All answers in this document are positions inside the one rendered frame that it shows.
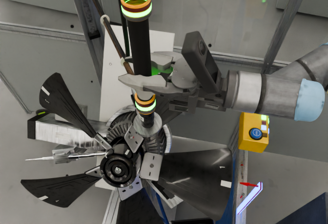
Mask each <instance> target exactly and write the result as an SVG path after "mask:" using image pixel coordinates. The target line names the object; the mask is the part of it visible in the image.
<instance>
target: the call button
mask: <svg viewBox="0 0 328 224"><path fill-rule="evenodd" d="M261 135H262V133H261V130H259V129H257V128H254V129H252V131H251V136H252V137H254V138H256V139H257V138H260V137H261Z"/></svg>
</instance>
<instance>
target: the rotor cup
mask: <svg viewBox="0 0 328 224"><path fill-rule="evenodd" d="M124 136H125V134H123V135H119V136H117V137H116V138H114V139H113V141H112V142H111V143H110V144H111V145H112V146H113V147H112V148H111V149H109V150H107V152H108V153H107V154H106V156H105V157H104V158H103V159H102V161H101V164H100V174H101V177H102V178H103V180H104V181H105V182H106V183H108V184H109V185H111V186H113V187H117V188H123V187H127V186H129V185H131V184H132V183H133V182H134V181H135V179H136V177H137V172H138V170H139V168H140V170H141V166H142V163H143V159H144V154H145V152H148V148H147V146H146V144H145V143H144V142H143V144H142V146H141V148H140V150H139V152H138V154H136V153H133V152H132V150H131V149H130V147H129V145H128V144H127V142H126V141H125V139H124ZM127 150H129V152H128V154H127V155H126V154H125V153H126V151H127ZM117 167H118V168H120V169H121V173H120V174H117V173H116V172H115V168H117ZM140 170H139V172H140Z"/></svg>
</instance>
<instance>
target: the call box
mask: <svg viewBox="0 0 328 224"><path fill-rule="evenodd" d="M264 121H265V120H264ZM262 125H264V124H262V115H260V114H255V113H246V112H242V113H241V115H240V122H239V140H238V149H241V150H247V151H253V152H258V153H262V152H263V151H264V149H265V148H266V147H267V145H268V116H267V115H266V125H265V126H266V130H262ZM254 128H257V129H259V130H261V133H262V135H261V137H260V138H257V139H256V138H254V137H252V136H251V131H252V129H254ZM263 133H267V138H265V137H263Z"/></svg>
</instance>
